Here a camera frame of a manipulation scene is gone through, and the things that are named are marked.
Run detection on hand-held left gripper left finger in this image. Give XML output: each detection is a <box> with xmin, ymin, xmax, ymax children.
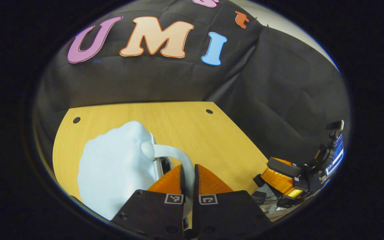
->
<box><xmin>111</xmin><ymin>163</ymin><xmax>186</xmax><ymax>240</ymax></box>

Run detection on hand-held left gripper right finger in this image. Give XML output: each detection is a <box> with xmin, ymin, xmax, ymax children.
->
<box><xmin>191</xmin><ymin>163</ymin><xmax>273</xmax><ymax>240</ymax></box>

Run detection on light blue suitcase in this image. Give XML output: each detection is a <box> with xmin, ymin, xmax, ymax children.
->
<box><xmin>77</xmin><ymin>120</ymin><xmax>196</xmax><ymax>221</ymax></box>

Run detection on blue lit screen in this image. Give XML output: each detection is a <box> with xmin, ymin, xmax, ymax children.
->
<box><xmin>325</xmin><ymin>133</ymin><xmax>345</xmax><ymax>176</ymax></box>

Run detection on black backdrop cloth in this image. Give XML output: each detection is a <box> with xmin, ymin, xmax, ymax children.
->
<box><xmin>34</xmin><ymin>0</ymin><xmax>351</xmax><ymax>167</ymax></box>

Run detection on dark equipment with cables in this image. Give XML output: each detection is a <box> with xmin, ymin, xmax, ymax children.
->
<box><xmin>251</xmin><ymin>190</ymin><xmax>312</xmax><ymax>221</ymax></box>

